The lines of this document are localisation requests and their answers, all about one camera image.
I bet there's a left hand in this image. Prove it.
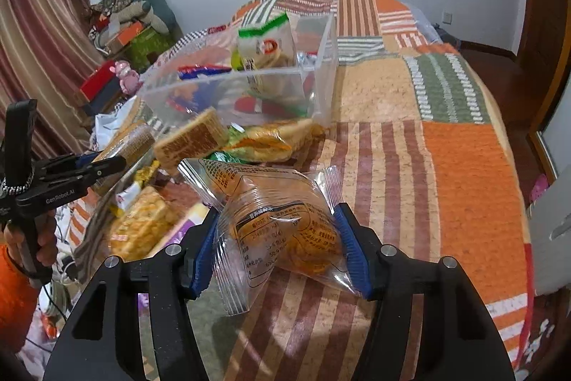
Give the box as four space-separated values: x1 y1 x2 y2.
4 211 58 267

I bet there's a pile of clothes and boxes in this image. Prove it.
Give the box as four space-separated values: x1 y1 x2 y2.
76 0 182 116

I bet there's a square wafer cake pack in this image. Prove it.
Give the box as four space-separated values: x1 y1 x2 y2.
153 107 229 176

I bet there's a white plastic bag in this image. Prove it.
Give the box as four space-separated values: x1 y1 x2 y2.
90 97 137 152

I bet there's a red snack packet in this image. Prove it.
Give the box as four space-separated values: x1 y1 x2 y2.
228 89 313 119

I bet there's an orange crispy snack purple pack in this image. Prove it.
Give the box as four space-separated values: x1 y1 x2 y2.
108 187 180 262

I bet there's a clear bag orange bread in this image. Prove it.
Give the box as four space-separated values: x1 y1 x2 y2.
178 159 358 316

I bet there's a yellow orange cake pack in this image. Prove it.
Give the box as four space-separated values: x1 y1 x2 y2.
222 118 324 162

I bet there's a clear plastic storage bin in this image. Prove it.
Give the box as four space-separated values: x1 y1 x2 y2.
137 14 338 127

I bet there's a green top rice cracker bag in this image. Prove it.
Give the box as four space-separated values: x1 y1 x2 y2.
230 12 297 93

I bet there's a pink plush toy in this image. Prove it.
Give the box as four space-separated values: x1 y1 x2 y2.
110 60 142 96

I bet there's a brown wooden door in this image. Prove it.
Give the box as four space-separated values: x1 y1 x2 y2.
459 0 571 167

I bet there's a blue biscuit snack bag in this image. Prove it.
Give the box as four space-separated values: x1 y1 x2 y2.
166 64 232 114

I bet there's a long brown biscuit roll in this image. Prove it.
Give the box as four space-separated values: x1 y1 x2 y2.
93 122 157 195

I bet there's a patchwork striped bed quilt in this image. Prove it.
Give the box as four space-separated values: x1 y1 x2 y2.
190 0 532 380

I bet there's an orange sleeve forearm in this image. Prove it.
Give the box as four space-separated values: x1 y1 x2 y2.
0 245 39 353

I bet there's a striped red curtain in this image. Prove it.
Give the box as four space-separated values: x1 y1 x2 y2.
1 0 102 157

